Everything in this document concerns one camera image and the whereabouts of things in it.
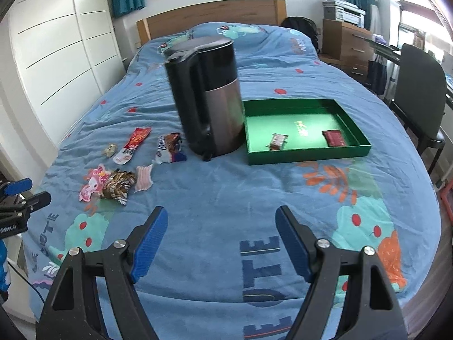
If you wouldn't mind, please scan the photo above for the dark grey office chair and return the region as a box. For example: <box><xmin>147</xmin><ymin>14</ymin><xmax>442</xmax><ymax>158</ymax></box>
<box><xmin>389</xmin><ymin>44</ymin><xmax>447</xmax><ymax>173</ymax></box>

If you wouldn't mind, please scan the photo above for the red frame stool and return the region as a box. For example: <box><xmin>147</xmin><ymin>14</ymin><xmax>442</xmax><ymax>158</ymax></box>
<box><xmin>439</xmin><ymin>180</ymin><xmax>453</xmax><ymax>224</ymax></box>

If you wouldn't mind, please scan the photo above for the wooden drawer cabinet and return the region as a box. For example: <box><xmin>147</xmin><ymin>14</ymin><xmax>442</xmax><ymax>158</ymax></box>
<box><xmin>319</xmin><ymin>18</ymin><xmax>374</xmax><ymax>84</ymax></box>

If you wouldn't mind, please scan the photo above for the small orange-brown snack bar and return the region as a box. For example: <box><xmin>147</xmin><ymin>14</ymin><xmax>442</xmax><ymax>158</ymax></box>
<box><xmin>267</xmin><ymin>133</ymin><xmax>288</xmax><ymax>150</ymax></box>

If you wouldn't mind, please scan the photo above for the pale pink striped packet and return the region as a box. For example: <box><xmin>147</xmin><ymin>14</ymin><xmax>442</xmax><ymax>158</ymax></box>
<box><xmin>134</xmin><ymin>164</ymin><xmax>153</xmax><ymax>193</ymax></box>

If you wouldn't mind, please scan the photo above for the red snack packet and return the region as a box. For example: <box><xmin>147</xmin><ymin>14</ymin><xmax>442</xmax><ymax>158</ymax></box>
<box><xmin>322</xmin><ymin>130</ymin><xmax>347</xmax><ymax>147</ymax></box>

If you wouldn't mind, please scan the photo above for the black backpack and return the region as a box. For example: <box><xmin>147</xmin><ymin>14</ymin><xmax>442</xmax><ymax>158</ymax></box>
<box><xmin>280</xmin><ymin>16</ymin><xmax>319</xmax><ymax>53</ymax></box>

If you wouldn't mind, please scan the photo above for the brown gold oatmeal packet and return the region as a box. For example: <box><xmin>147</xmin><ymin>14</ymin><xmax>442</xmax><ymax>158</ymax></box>
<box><xmin>101</xmin><ymin>169</ymin><xmax>137</xmax><ymax>206</ymax></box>

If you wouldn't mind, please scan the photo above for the wooden headboard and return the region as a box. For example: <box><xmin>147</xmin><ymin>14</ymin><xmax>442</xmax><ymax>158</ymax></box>
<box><xmin>136</xmin><ymin>0</ymin><xmax>287</xmax><ymax>44</ymax></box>

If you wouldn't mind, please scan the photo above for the black and steel kettle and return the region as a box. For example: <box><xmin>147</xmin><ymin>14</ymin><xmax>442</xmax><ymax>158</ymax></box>
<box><xmin>164</xmin><ymin>36</ymin><xmax>245</xmax><ymax>161</ymax></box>

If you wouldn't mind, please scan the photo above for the silver blue snack wrapper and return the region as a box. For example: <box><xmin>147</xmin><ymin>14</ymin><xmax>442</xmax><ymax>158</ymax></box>
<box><xmin>154</xmin><ymin>132</ymin><xmax>187</xmax><ymax>164</ymax></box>

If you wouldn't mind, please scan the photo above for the pink cartoon snack packet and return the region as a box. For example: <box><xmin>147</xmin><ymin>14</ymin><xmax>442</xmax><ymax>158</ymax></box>
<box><xmin>78</xmin><ymin>163</ymin><xmax>111</xmax><ymax>203</ymax></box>

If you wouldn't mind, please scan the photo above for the dark blue hanging bag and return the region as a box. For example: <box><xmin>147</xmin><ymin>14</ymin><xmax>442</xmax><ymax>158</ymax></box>
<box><xmin>365</xmin><ymin>55</ymin><xmax>388</xmax><ymax>96</ymax></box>

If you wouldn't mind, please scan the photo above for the small gold wrapped candy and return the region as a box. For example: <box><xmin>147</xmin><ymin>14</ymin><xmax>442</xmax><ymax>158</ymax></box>
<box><xmin>102</xmin><ymin>144</ymin><xmax>117</xmax><ymax>158</ymax></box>

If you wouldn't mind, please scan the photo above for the blue patterned duvet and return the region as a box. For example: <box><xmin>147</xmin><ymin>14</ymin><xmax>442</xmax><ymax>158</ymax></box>
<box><xmin>24</xmin><ymin>23</ymin><xmax>441</xmax><ymax>339</ymax></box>

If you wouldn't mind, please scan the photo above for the red and white snack sachet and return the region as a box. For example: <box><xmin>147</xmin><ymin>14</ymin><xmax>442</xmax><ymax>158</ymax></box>
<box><xmin>113</xmin><ymin>127</ymin><xmax>152</xmax><ymax>165</ymax></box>

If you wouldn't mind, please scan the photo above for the green shallow tray box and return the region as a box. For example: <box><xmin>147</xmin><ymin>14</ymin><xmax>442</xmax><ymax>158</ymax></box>
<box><xmin>243</xmin><ymin>98</ymin><xmax>372</xmax><ymax>165</ymax></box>

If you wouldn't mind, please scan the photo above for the glass desk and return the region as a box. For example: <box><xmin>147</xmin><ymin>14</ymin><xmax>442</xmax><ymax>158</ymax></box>
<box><xmin>353</xmin><ymin>34</ymin><xmax>452</xmax><ymax>102</ymax></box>

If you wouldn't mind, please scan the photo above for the white printer on cabinet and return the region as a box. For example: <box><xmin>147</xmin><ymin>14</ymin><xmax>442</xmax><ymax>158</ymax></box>
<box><xmin>322</xmin><ymin>0</ymin><xmax>366</xmax><ymax>28</ymax></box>

